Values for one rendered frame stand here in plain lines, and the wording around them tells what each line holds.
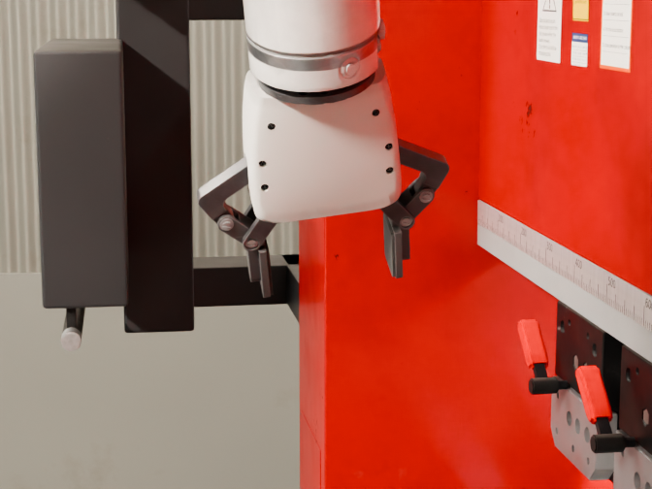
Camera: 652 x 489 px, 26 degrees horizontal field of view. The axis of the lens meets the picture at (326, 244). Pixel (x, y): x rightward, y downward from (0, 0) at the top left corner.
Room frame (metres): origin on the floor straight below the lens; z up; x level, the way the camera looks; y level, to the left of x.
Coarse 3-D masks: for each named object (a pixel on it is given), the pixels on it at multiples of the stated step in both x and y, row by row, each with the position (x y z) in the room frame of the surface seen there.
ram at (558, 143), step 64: (512, 0) 1.75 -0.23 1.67; (640, 0) 1.34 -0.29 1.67; (512, 64) 1.74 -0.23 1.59; (640, 64) 1.33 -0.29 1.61; (512, 128) 1.73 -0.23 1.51; (576, 128) 1.50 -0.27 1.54; (640, 128) 1.32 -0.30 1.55; (512, 192) 1.73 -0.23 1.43; (576, 192) 1.49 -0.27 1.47; (640, 192) 1.32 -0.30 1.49; (512, 256) 1.72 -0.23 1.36; (640, 256) 1.31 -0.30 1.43
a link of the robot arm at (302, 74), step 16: (384, 32) 0.90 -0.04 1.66; (256, 48) 0.87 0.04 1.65; (368, 48) 0.87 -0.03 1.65; (256, 64) 0.88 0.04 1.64; (272, 64) 0.86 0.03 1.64; (288, 64) 0.86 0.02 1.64; (304, 64) 0.85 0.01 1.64; (320, 64) 0.85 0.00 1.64; (336, 64) 0.86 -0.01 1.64; (352, 64) 0.86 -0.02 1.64; (368, 64) 0.87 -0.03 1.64; (272, 80) 0.87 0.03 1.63; (288, 80) 0.86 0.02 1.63; (304, 80) 0.86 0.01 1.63; (320, 80) 0.86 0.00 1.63; (336, 80) 0.86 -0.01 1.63; (352, 80) 0.87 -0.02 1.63
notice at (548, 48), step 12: (540, 0) 1.63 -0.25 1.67; (552, 0) 1.59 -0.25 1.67; (540, 12) 1.63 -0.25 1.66; (552, 12) 1.59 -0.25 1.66; (540, 24) 1.63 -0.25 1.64; (552, 24) 1.59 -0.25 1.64; (540, 36) 1.63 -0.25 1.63; (552, 36) 1.59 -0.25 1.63; (540, 48) 1.63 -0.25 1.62; (552, 48) 1.59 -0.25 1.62; (552, 60) 1.59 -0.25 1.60
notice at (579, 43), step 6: (576, 36) 1.51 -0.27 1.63; (582, 36) 1.49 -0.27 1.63; (576, 42) 1.51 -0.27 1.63; (582, 42) 1.49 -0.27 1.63; (576, 48) 1.51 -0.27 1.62; (582, 48) 1.49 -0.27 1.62; (576, 54) 1.51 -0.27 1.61; (582, 54) 1.49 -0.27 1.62; (576, 60) 1.51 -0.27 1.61; (582, 60) 1.49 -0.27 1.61; (582, 66) 1.49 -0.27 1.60
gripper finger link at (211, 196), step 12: (228, 168) 0.93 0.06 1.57; (240, 168) 0.92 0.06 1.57; (216, 180) 0.92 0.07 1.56; (228, 180) 0.92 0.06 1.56; (240, 180) 0.92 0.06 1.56; (204, 192) 0.92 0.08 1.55; (216, 192) 0.92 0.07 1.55; (228, 192) 0.92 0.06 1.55; (204, 204) 0.92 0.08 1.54; (216, 204) 0.92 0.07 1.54; (216, 216) 0.93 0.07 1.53
